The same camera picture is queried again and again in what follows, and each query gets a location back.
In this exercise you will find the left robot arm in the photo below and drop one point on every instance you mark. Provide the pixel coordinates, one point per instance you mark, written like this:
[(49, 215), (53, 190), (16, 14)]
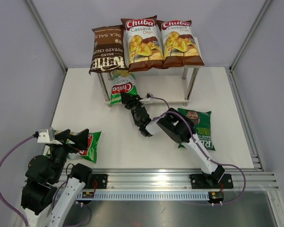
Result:
[(44, 172)]

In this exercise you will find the brown Chuba bag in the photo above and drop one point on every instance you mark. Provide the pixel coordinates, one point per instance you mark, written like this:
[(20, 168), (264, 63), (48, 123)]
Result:
[(143, 44), (179, 44)]

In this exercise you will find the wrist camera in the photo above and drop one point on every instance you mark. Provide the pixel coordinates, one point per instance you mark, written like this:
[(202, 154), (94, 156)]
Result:
[(148, 99), (46, 136)]

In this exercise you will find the brown Kettle sea salt bag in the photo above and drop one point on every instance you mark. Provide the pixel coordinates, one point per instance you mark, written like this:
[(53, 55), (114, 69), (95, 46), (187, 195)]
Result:
[(108, 50)]

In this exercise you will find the white two-tier shelf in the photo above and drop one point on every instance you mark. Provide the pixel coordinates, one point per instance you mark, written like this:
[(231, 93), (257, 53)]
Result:
[(173, 84)]

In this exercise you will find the white slotted cable duct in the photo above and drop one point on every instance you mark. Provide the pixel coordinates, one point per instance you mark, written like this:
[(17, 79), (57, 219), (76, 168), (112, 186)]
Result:
[(143, 196)]

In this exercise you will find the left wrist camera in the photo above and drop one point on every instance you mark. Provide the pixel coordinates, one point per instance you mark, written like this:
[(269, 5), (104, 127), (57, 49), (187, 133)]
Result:
[(46, 136)]

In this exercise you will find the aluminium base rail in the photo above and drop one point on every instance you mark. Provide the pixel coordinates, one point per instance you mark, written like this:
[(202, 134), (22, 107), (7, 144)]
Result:
[(175, 179)]

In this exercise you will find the green Chuba bag sideways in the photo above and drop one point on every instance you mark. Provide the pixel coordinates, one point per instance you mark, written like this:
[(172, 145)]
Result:
[(90, 154)]

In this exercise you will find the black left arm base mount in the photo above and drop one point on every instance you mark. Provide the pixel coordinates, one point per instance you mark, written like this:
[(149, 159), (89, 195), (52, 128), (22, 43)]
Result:
[(98, 181)]

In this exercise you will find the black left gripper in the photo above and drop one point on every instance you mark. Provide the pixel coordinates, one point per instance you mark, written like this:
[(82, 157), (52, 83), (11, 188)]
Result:
[(62, 137)]

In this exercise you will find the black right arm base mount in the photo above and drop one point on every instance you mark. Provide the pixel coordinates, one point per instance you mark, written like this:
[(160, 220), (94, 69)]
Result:
[(201, 181)]

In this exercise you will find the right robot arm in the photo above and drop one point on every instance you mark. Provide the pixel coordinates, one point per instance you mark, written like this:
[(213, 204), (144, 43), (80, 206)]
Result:
[(180, 129)]

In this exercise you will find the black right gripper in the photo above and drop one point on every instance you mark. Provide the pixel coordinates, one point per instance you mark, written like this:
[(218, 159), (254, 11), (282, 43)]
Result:
[(130, 100)]

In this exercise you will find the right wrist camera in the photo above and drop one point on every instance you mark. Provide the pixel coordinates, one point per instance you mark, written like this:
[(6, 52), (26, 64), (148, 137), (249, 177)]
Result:
[(148, 99)]

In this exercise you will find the green Chuba bag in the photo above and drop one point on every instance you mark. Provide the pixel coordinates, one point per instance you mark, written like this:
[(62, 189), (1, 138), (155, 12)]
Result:
[(123, 82)]

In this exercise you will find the green Real chips bag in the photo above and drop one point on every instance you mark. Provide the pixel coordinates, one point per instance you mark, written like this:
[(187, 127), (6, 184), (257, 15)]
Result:
[(202, 125)]

